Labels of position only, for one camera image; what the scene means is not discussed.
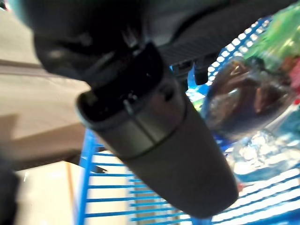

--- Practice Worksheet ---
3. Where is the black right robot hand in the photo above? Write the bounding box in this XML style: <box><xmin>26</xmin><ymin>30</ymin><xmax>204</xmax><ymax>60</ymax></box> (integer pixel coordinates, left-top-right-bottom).
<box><xmin>14</xmin><ymin>0</ymin><xmax>293</xmax><ymax>218</ymax></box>

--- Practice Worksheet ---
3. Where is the blue plastic shopping basket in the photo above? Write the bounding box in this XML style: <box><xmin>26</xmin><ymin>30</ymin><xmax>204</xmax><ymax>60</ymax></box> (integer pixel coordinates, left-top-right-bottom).
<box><xmin>72</xmin><ymin>16</ymin><xmax>300</xmax><ymax>225</ymax></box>

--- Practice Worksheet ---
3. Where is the clear water bottle red label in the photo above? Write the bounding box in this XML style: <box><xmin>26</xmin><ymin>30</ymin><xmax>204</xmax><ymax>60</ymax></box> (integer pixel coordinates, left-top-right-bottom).
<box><xmin>225</xmin><ymin>58</ymin><xmax>300</xmax><ymax>185</ymax></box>

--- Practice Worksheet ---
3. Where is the small Pepsi cola bottle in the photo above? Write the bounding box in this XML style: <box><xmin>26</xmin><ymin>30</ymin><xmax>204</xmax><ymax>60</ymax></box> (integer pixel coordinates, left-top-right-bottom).
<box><xmin>205</xmin><ymin>55</ymin><xmax>297</xmax><ymax>142</ymax></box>

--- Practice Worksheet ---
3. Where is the green drink can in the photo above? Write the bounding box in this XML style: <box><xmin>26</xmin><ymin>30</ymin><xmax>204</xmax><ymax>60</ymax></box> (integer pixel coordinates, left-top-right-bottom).
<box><xmin>243</xmin><ymin>3</ymin><xmax>300</xmax><ymax>72</ymax></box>

